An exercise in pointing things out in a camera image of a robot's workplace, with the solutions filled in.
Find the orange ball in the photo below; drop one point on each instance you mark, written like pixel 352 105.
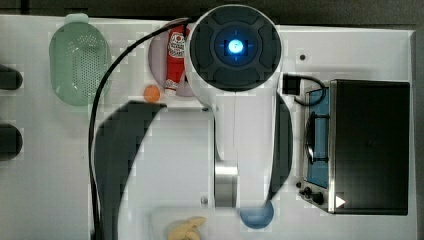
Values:
pixel 151 94

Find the yellow banana toy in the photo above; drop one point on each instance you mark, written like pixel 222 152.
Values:
pixel 187 230

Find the green perforated colander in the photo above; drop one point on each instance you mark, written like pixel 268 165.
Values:
pixel 79 56

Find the small black pot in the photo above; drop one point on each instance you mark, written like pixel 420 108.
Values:
pixel 10 79

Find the lilac oval plate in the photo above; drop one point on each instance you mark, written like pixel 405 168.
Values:
pixel 157 64

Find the blue cup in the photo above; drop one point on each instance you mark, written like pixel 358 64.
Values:
pixel 257 218

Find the red ketchup bottle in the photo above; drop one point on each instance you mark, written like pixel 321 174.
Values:
pixel 175 59

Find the large black pan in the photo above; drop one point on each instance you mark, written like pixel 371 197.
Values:
pixel 11 142

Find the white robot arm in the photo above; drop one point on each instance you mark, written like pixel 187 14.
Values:
pixel 233 63

